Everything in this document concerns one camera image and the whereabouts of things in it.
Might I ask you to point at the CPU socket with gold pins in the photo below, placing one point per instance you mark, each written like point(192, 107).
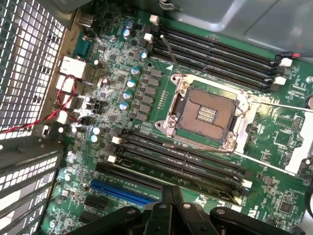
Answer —
point(205, 115)

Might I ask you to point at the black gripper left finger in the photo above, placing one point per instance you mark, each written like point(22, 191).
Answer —
point(127, 222)

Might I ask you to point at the RAM slot with white latches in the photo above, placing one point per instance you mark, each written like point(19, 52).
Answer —
point(220, 42)
point(171, 178)
point(213, 58)
point(181, 161)

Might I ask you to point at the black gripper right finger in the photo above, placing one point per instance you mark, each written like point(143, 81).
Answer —
point(220, 222)

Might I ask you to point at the RAM slot with black latches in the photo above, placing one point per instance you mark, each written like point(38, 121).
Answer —
point(216, 50)
point(183, 152)
point(210, 67)
point(176, 170)

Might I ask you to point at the silver open socket cover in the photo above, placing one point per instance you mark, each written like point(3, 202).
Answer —
point(300, 147)

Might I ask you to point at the blue topped capacitor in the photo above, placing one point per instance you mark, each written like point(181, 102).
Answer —
point(126, 33)
point(128, 24)
point(124, 106)
point(144, 55)
point(93, 138)
point(131, 83)
point(96, 130)
point(135, 71)
point(127, 95)

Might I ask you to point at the blue expansion slot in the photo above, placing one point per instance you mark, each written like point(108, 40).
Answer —
point(122, 193)

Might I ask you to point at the silver network port block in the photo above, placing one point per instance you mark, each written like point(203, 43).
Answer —
point(73, 66)

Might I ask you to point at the grey metal PC case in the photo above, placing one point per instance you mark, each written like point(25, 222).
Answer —
point(244, 14)

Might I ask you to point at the green motherboard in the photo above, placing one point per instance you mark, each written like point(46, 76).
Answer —
point(269, 156)

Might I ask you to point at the short black expansion slot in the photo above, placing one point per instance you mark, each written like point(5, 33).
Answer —
point(96, 202)
point(88, 217)

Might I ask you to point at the locking lever with ball end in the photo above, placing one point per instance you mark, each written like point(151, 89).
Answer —
point(172, 55)

